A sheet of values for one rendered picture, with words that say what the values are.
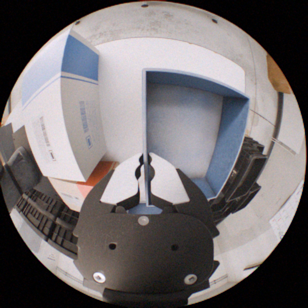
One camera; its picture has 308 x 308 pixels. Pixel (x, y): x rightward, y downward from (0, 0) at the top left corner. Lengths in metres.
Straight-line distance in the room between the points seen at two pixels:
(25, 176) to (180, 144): 0.43
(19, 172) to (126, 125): 0.35
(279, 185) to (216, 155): 2.53
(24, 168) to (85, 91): 0.30
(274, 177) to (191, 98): 2.63
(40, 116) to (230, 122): 0.28
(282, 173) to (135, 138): 2.64
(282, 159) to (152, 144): 2.59
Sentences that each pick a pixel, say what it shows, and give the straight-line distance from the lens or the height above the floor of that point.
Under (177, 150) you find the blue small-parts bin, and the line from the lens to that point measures 0.19.
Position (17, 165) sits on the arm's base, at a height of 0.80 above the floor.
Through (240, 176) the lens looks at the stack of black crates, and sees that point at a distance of 0.71.
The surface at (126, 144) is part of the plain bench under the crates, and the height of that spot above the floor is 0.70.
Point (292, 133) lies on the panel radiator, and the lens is 2.49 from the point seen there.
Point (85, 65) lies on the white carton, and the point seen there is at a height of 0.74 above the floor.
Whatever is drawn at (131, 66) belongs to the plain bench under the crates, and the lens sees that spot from 0.18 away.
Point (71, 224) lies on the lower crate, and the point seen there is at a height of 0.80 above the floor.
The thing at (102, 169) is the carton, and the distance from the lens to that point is 0.20.
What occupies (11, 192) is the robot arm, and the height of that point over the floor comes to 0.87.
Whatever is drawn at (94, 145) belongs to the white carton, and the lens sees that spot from 0.16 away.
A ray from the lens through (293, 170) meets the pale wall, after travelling 2.60.
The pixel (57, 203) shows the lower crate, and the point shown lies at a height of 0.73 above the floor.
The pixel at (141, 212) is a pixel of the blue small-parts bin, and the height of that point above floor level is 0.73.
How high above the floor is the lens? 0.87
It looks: 61 degrees down
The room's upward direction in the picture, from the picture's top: 176 degrees clockwise
